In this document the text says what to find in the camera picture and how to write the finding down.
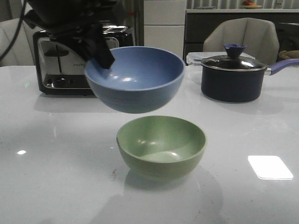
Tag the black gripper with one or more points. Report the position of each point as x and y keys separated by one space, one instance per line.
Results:
x=76 y=23

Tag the blue bowl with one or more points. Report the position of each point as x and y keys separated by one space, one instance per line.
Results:
x=141 y=79

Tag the green bowl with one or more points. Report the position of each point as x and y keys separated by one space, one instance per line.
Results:
x=161 y=148

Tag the black chrome four-slot toaster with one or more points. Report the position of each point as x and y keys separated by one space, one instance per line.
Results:
x=60 y=69

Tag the grey chair on left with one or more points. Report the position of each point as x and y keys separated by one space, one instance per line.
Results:
x=22 y=52

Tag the grey chair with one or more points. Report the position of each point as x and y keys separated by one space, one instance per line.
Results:
x=258 y=35
x=22 y=52

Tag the white cabinet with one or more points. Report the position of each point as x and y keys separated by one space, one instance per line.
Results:
x=164 y=24

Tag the clear plastic food container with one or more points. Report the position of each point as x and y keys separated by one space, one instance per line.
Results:
x=194 y=58

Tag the dark counter unit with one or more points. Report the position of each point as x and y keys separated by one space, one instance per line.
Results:
x=200 y=23

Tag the glass pot lid blue knob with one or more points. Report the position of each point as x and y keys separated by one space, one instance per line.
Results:
x=232 y=60

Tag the dark blue saucepan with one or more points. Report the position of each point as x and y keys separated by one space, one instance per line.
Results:
x=238 y=86

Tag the fruit bowl on counter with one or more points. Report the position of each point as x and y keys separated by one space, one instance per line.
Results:
x=248 y=4

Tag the grey chair on right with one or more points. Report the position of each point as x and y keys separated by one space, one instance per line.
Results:
x=258 y=35

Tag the woven basket at right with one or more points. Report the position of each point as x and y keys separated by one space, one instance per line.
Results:
x=284 y=55

